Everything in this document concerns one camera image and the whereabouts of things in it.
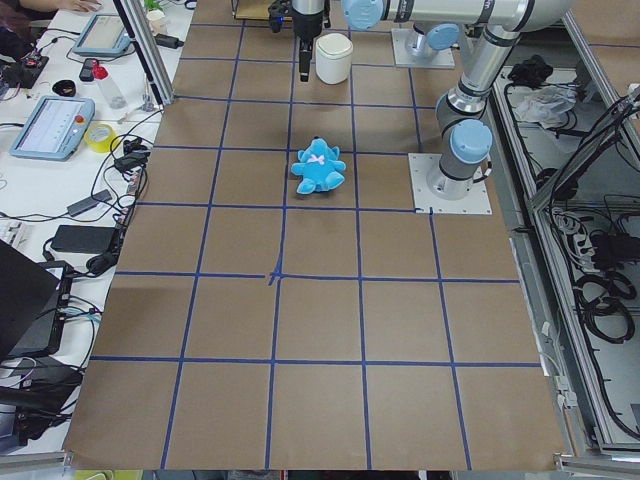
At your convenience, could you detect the black laptop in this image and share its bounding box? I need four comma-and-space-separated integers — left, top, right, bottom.
1, 243, 72, 360

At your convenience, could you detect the white trash can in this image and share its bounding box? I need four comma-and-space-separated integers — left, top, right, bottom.
316, 33, 353, 85

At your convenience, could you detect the far blue teach pendant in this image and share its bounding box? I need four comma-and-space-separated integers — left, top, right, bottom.
72, 13, 131, 57

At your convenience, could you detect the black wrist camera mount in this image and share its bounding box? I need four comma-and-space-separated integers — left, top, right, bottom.
268, 0, 291, 33

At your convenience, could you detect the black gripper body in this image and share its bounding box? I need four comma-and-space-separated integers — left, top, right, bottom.
291, 0, 325, 41

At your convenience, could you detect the black remote phone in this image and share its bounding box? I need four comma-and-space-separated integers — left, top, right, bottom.
79, 58, 99, 82

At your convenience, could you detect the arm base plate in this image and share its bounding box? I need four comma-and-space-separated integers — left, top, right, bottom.
408, 153, 492, 215
391, 29, 455, 69

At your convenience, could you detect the white paper cup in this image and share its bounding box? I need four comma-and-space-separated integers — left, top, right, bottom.
146, 9, 168, 35

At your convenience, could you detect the clear bottle red cap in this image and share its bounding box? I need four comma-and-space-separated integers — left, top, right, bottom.
92, 60, 127, 109

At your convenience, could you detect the aluminium frame post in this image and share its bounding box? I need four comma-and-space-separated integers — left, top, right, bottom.
113, 0, 175, 106

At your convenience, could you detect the crumpled white cloth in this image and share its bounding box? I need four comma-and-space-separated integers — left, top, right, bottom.
514, 86, 577, 128

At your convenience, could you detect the near blue teach pendant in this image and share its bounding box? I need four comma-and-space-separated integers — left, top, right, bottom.
9, 96, 95, 161

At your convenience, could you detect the blue teddy bear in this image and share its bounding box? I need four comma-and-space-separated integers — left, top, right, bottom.
291, 137, 346, 195

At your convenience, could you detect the blue teach pendant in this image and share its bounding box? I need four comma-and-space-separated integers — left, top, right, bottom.
9, 96, 95, 161
72, 13, 131, 57

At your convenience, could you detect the black power adapter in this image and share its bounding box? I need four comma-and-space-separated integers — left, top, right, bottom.
51, 225, 116, 254

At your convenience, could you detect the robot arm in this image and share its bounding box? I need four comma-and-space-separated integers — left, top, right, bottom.
341, 0, 572, 200

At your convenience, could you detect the yellow tape roll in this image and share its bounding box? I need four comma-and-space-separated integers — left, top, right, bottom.
83, 123, 116, 153

